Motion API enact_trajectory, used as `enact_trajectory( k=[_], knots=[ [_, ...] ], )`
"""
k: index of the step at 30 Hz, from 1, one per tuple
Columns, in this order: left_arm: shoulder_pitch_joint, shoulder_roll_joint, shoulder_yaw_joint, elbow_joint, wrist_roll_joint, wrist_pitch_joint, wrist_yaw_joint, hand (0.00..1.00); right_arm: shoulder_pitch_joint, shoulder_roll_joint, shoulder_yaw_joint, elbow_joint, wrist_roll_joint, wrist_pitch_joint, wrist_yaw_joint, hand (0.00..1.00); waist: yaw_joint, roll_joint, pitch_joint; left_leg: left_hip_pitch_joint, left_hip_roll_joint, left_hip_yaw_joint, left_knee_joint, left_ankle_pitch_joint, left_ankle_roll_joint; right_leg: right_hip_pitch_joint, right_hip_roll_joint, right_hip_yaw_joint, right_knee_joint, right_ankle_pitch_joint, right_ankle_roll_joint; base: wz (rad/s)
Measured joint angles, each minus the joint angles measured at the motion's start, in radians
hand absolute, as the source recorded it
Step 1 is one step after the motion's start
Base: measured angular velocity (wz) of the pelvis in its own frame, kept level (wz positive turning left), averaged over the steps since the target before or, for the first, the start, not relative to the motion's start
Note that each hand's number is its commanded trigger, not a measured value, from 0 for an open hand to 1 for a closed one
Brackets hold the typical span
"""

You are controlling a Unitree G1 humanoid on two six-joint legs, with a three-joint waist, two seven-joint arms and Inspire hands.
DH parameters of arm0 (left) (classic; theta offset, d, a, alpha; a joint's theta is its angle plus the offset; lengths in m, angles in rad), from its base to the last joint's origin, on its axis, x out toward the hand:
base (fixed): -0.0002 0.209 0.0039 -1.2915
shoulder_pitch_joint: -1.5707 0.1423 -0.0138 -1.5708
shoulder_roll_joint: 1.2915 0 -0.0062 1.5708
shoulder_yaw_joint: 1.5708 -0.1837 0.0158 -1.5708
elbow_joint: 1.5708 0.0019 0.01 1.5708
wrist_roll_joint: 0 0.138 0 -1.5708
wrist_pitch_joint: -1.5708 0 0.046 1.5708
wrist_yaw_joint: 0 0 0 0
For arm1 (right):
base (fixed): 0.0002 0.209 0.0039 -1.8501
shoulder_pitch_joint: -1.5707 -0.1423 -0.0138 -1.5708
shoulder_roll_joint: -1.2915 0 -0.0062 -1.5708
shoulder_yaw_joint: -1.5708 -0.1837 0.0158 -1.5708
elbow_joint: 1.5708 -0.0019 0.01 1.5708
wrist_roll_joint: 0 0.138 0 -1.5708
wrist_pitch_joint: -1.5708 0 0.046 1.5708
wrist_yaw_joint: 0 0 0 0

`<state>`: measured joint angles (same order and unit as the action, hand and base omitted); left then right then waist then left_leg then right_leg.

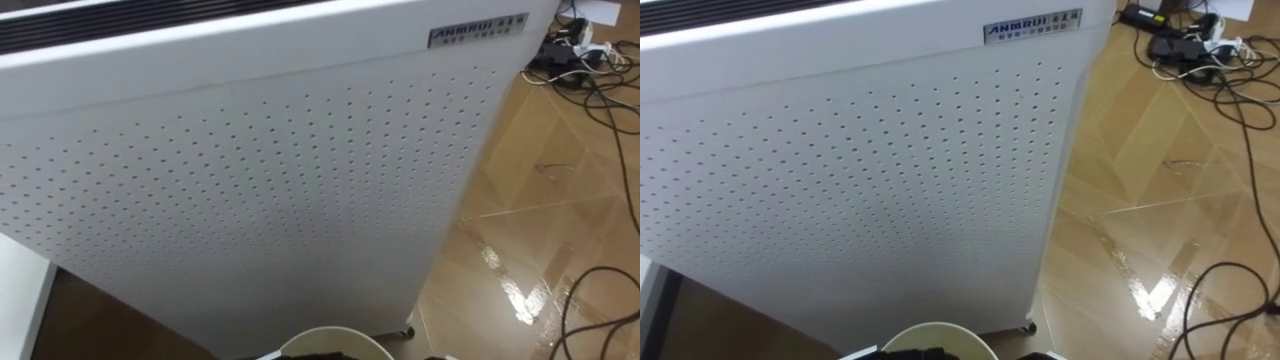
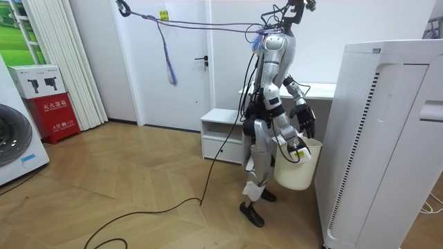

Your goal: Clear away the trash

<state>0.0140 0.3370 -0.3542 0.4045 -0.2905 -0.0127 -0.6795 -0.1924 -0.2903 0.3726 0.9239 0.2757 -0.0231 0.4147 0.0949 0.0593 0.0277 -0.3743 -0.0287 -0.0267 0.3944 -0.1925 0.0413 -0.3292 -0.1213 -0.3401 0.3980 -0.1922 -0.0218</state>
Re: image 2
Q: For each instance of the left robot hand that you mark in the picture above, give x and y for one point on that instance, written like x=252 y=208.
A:
x=304 y=117

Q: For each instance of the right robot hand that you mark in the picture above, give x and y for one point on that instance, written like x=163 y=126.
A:
x=300 y=154

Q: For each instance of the white plastic bucket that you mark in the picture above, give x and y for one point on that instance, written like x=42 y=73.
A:
x=296 y=176

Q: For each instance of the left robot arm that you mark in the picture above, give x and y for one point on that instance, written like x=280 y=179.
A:
x=294 y=92

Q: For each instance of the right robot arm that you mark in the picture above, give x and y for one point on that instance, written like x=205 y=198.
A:
x=287 y=125

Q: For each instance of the white desk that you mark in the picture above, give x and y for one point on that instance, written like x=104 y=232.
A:
x=320 y=91

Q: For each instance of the robot legs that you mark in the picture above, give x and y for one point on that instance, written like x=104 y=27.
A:
x=261 y=147

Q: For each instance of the robot body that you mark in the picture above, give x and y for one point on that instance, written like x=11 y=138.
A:
x=281 y=48

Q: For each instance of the white bedside cabinet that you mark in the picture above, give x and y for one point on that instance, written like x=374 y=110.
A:
x=221 y=140

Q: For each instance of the tall white appliance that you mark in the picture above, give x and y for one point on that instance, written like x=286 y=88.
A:
x=387 y=148

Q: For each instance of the white door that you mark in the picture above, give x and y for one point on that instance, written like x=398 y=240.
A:
x=180 y=98

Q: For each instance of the metal rack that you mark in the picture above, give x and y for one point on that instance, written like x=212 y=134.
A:
x=434 y=29

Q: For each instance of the yellow door sticker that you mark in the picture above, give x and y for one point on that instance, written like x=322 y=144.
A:
x=164 y=15

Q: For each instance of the red fire extinguisher cabinet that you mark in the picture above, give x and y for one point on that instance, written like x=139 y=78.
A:
x=55 y=115

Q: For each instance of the white cardboard box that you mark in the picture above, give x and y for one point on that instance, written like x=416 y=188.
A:
x=36 y=81

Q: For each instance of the white washing machine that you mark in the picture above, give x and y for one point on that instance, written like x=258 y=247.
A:
x=24 y=145

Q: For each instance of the green landscape wall poster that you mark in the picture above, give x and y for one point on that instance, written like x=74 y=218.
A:
x=12 y=38

